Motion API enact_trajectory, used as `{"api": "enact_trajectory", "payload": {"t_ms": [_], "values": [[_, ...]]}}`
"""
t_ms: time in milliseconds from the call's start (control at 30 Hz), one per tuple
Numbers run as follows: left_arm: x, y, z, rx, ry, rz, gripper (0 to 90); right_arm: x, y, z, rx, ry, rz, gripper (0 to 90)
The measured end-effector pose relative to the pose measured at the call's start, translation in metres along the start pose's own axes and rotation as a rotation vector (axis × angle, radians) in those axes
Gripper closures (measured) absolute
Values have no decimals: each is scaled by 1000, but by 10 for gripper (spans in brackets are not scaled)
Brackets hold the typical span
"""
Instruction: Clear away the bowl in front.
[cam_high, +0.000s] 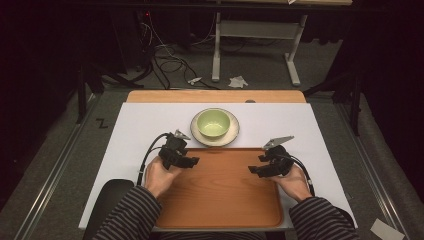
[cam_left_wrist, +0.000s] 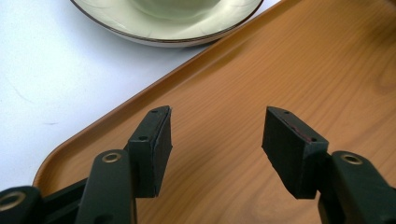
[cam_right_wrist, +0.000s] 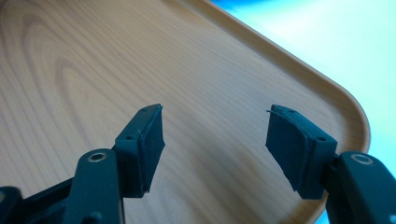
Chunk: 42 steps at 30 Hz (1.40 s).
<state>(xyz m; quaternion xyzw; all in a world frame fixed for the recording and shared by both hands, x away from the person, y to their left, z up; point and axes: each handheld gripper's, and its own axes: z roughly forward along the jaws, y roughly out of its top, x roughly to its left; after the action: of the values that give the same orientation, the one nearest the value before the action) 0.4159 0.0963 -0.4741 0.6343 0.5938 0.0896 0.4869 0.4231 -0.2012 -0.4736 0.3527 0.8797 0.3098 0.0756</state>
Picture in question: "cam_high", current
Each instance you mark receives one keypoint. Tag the green bowl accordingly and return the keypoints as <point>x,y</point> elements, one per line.
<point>213,123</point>

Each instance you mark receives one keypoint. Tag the person's right hand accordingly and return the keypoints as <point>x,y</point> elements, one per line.
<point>293,185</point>

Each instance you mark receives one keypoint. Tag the crumpled white paper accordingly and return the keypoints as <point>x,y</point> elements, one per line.
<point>238,82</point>

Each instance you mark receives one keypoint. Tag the person's left hand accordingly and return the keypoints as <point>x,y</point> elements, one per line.
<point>159,178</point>

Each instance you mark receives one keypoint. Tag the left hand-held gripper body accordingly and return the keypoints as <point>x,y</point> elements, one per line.
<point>174,146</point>

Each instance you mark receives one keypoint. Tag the white paper sheet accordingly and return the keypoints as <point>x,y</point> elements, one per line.
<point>386,230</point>

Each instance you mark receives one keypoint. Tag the cream plate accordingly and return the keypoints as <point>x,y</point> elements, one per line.
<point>233,131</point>

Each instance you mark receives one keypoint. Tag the small white paper scrap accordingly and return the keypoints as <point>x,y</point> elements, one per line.
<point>194,80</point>

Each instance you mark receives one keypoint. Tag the white table mat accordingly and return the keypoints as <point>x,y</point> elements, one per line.
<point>140,123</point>

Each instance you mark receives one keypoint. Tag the metal floor rail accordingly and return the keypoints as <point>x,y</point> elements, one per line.
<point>50,176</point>
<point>373,166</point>

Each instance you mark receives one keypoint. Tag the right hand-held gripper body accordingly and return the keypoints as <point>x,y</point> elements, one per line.
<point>279,159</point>

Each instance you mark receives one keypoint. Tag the wooden tray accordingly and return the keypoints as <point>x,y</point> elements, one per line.
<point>220,190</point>

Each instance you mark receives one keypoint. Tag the white desk frame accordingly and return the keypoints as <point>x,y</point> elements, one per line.
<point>256,28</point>

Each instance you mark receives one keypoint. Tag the black metal stand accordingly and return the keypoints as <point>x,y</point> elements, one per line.
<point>356,100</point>
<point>81,93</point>

